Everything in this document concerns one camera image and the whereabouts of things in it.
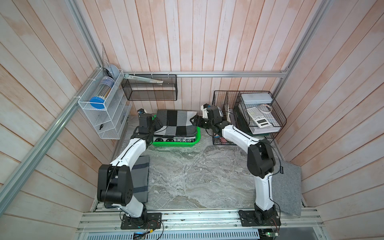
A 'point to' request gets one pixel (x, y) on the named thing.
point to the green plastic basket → (177, 143)
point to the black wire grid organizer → (227, 101)
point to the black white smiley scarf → (174, 139)
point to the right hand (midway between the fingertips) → (192, 121)
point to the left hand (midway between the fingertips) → (156, 123)
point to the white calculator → (259, 118)
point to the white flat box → (256, 98)
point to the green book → (241, 123)
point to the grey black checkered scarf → (176, 122)
